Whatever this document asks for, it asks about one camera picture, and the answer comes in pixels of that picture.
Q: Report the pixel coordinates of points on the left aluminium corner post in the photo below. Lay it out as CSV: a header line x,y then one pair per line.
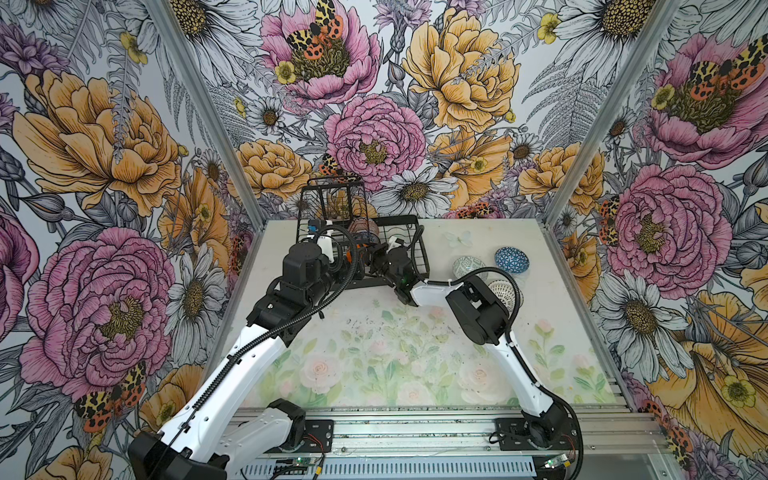
x,y
172,36

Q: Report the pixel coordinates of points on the green patterned ceramic bowl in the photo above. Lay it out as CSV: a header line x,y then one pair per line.
x,y
466,264

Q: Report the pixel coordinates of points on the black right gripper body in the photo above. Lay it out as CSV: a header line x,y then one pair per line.
x,y
378,260

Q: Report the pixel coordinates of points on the red patterned ceramic bowl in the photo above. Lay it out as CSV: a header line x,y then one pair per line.
x,y
363,225

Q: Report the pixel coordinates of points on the black wire dish rack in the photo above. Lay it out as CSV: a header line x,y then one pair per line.
x,y
342,200

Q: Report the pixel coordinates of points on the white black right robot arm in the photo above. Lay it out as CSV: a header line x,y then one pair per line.
x,y
486,321

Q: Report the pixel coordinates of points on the dark blue patterned bowl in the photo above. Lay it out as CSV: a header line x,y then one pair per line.
x,y
512,260

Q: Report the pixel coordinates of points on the green circuit board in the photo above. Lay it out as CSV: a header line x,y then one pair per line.
x,y
297,463

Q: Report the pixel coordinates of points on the white brown lattice bowl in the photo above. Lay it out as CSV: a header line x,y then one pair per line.
x,y
507,293

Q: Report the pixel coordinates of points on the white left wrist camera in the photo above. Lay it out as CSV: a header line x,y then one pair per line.
x,y
324,239

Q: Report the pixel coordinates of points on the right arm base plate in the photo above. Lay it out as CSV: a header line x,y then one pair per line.
x,y
512,434

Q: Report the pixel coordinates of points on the right aluminium corner post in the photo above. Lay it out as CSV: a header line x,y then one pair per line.
x,y
645,48

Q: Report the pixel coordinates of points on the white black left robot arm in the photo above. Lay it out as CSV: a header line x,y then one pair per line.
x,y
196,443

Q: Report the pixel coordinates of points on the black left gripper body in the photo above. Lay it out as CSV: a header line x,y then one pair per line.
x,y
342,271

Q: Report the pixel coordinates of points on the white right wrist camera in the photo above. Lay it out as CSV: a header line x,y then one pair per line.
x,y
395,242

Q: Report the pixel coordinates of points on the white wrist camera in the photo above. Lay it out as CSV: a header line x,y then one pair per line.
x,y
395,242
324,239

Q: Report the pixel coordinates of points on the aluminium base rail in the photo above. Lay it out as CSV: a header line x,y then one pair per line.
x,y
445,443

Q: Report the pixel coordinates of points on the aluminium corner post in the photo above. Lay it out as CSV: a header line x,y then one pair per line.
x,y
645,48
172,36

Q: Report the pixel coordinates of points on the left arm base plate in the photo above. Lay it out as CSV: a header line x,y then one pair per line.
x,y
318,436

